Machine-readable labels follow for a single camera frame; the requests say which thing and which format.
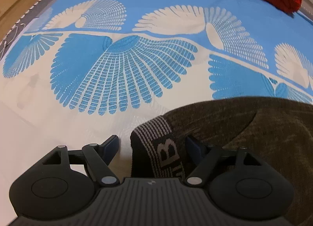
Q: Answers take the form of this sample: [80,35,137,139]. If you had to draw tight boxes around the dark brown corduroy pants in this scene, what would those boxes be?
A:
[130,97,312,225]

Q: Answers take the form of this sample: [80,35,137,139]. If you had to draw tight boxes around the blue white patterned bedsheet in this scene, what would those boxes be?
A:
[1,0,312,225]

